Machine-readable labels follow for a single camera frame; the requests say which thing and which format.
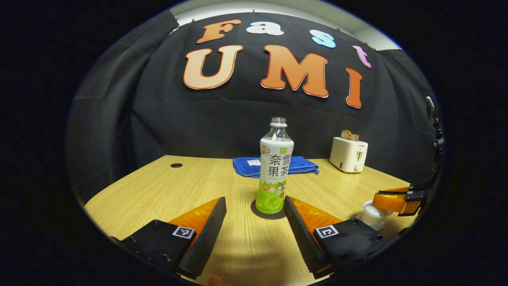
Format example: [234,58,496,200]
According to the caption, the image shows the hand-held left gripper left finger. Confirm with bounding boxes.
[109,197,227,280]

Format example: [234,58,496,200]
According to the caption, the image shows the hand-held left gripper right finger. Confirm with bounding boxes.
[283,195,389,280]

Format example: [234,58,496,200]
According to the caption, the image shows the white teacup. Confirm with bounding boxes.
[356,209,389,231]

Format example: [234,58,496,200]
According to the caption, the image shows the dark round coaster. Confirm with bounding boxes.
[250,199,286,220]

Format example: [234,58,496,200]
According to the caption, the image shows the clear water bottle white label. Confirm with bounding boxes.
[255,117,294,215]

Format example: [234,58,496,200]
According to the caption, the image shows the cream toaster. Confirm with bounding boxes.
[329,137,369,174]

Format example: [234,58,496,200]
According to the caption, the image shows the blue towel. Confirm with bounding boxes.
[233,156,320,178]

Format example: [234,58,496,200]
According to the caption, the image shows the black backdrop cloth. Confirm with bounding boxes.
[65,12,445,195]

